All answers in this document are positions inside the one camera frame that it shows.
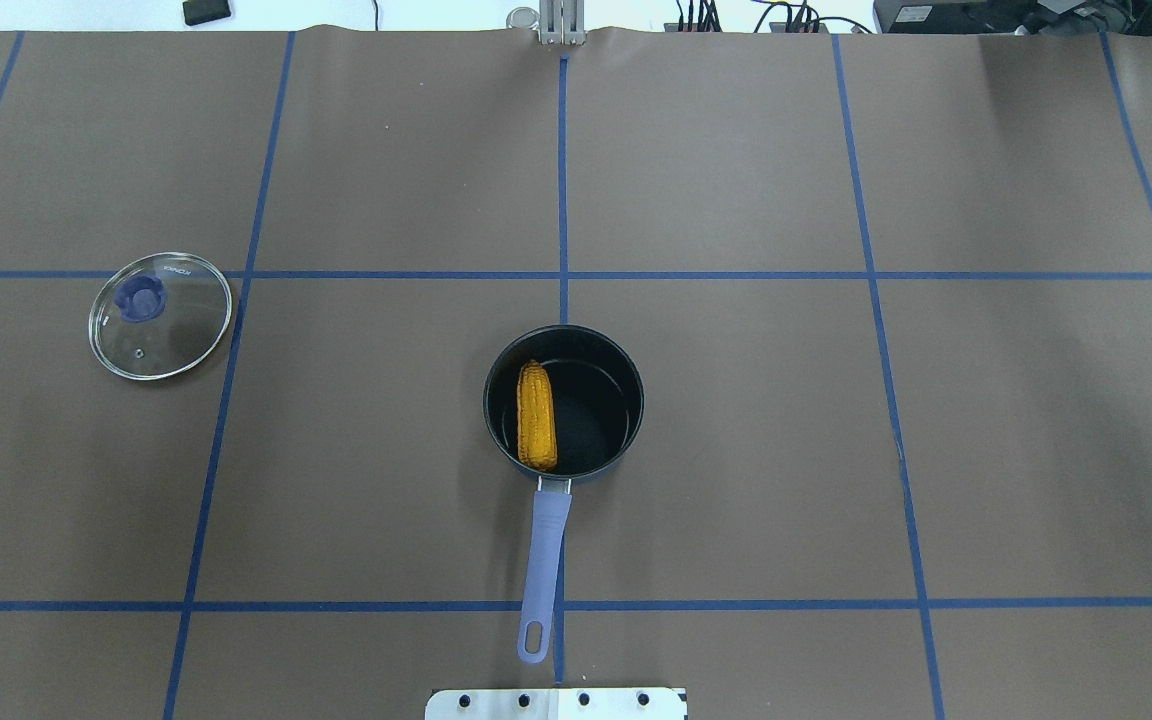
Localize orange black power strip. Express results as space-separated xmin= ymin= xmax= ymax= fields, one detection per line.
xmin=664 ymin=1 xmax=828 ymax=35

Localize glass pot lid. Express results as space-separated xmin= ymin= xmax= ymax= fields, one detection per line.
xmin=88 ymin=252 xmax=236 ymax=381

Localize black laptop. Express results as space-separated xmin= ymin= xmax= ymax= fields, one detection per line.
xmin=872 ymin=0 xmax=1037 ymax=35

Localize yellow plastic corn cob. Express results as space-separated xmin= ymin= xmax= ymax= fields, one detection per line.
xmin=515 ymin=361 xmax=558 ymax=471

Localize small black box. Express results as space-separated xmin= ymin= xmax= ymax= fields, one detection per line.
xmin=180 ymin=0 xmax=232 ymax=26

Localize aluminium frame post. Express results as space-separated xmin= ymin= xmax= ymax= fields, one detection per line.
xmin=538 ymin=0 xmax=588 ymax=46

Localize white mounting plate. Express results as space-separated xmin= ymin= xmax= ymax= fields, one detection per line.
xmin=424 ymin=687 xmax=689 ymax=719

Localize dark blue saucepan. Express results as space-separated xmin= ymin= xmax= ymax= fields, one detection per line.
xmin=483 ymin=324 xmax=644 ymax=664

